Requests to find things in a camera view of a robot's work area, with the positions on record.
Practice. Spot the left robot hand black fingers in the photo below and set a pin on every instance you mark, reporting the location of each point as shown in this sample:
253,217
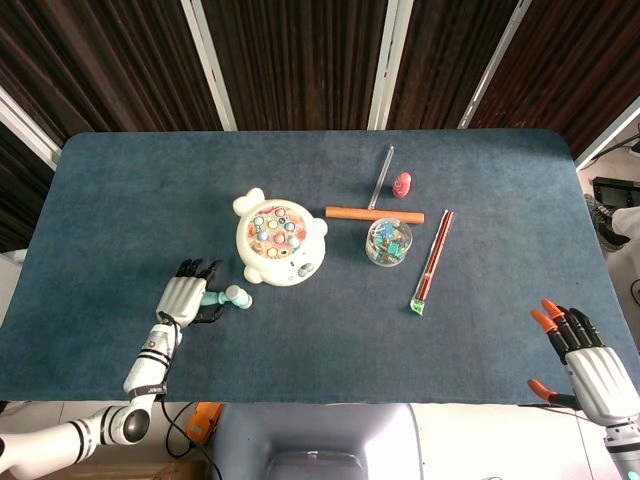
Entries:
180,297

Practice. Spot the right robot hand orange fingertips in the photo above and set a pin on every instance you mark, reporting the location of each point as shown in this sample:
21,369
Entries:
602,385

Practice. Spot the light blue toy hammer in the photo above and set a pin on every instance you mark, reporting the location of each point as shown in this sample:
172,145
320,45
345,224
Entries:
239,296

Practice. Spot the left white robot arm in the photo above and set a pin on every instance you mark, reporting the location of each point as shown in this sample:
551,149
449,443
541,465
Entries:
147,365

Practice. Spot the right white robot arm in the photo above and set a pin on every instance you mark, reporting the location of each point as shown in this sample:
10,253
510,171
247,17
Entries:
625,452

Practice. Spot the cream whack-a-mole toy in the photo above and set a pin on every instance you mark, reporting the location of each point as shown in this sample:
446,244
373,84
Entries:
280,240

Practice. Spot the orange device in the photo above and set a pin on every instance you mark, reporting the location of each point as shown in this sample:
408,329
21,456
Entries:
205,422

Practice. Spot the blue felt table cloth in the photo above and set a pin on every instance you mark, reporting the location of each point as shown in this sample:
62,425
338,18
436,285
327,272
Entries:
320,350

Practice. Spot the grey sneaker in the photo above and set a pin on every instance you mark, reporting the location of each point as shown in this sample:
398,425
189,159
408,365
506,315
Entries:
602,225

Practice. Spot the white trouser leg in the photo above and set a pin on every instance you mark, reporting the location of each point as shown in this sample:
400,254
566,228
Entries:
629,222

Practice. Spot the grey robot torso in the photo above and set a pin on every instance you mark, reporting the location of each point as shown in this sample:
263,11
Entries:
310,430

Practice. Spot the wooden rolling pin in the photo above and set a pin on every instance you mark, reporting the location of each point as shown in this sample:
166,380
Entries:
350,213

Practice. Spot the black box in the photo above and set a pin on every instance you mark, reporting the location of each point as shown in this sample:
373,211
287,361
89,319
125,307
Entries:
612,186

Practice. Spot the packaged red chopsticks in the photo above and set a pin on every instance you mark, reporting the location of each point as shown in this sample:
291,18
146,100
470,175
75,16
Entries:
434,260

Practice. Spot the clear jar of binder clips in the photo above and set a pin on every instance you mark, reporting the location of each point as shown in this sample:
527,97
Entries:
389,245

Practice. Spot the clear glass tube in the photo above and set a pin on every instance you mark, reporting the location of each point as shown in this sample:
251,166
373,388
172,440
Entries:
382,175

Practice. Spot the pink doll figurine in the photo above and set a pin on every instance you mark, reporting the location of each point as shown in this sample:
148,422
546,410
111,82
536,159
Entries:
401,186

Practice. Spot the white partition frame post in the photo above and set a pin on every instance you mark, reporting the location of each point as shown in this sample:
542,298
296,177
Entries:
390,65
492,65
27,130
210,65
607,135

